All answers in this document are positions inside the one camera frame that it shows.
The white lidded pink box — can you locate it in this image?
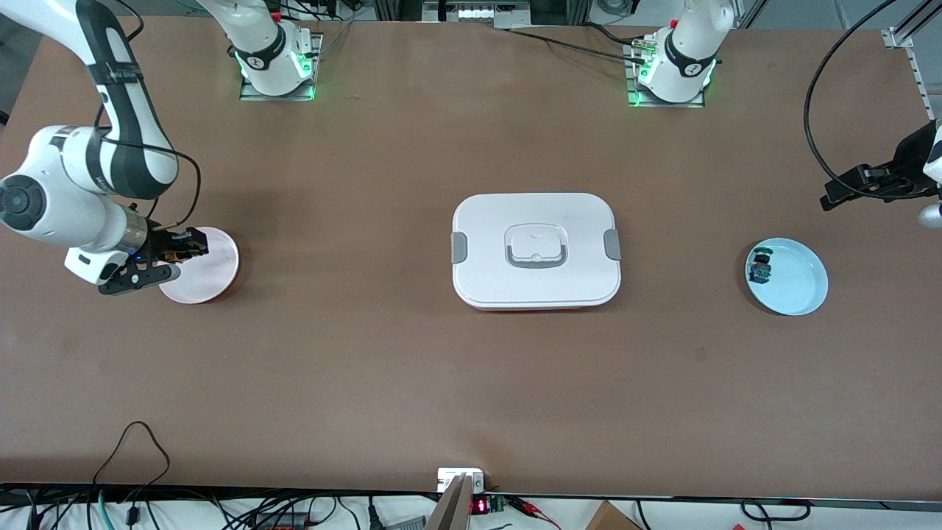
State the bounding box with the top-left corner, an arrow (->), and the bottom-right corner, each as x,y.
450,193 -> 623,312

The brown cardboard box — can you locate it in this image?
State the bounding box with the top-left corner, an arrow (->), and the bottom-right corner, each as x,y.
585,501 -> 642,530

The white round bowl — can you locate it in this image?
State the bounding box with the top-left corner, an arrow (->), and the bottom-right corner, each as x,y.
158,227 -> 240,305

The light blue round plate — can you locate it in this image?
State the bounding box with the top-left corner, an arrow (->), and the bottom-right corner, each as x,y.
745,237 -> 829,317

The silver equipment rack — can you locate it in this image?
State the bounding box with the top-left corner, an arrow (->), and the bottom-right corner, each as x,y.
375,0 -> 589,29

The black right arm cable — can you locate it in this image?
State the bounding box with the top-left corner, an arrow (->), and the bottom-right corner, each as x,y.
94,103 -> 202,230

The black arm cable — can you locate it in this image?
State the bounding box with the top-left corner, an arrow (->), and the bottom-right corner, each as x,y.
804,0 -> 942,201
94,103 -> 202,230

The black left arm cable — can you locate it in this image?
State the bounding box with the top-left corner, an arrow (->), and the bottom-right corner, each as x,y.
804,0 -> 942,201

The green blue push-button switch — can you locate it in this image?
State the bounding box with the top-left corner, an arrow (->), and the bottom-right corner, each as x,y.
748,249 -> 778,286

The aluminium frame profile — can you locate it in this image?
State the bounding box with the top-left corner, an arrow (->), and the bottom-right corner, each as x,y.
882,0 -> 942,120

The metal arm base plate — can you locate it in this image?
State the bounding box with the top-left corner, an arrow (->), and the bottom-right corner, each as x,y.
239,31 -> 325,102
624,38 -> 726,109

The black looped cable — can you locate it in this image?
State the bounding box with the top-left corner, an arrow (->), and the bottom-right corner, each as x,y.
92,420 -> 172,510

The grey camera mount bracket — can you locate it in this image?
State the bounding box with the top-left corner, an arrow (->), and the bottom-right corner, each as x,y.
427,468 -> 486,530

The red wire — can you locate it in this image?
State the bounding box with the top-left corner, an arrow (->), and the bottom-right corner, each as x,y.
508,496 -> 564,530

